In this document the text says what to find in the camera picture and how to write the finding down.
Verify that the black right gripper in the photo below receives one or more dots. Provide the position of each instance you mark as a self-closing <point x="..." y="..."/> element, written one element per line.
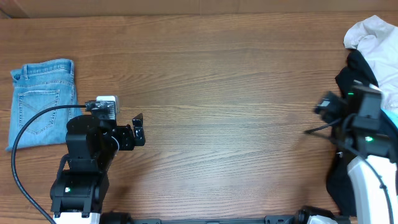
<point x="336" y="104"/>

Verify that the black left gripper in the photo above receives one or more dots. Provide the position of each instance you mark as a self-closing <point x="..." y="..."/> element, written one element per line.
<point x="128" y="142"/>

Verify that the black t-shirt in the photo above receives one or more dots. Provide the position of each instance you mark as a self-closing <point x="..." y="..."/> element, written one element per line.
<point x="357" y="70"/>

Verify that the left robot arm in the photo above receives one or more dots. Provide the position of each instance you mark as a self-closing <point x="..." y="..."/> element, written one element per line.
<point x="82" y="178"/>

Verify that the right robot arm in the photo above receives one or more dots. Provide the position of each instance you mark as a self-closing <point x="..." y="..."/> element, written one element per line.
<point x="371" y="160"/>

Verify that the light blue garment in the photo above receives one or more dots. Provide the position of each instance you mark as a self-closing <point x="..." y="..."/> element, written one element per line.
<point x="392" y="116"/>

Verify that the black Nike garment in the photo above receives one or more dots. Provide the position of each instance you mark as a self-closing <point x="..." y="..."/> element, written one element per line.
<point x="339" y="186"/>

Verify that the beige crumpled garment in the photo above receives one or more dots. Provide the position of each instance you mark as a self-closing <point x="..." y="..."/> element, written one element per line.
<point x="377" y="42"/>

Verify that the folded light blue jeans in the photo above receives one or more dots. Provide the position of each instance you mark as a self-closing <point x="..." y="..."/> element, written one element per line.
<point x="38" y="86"/>

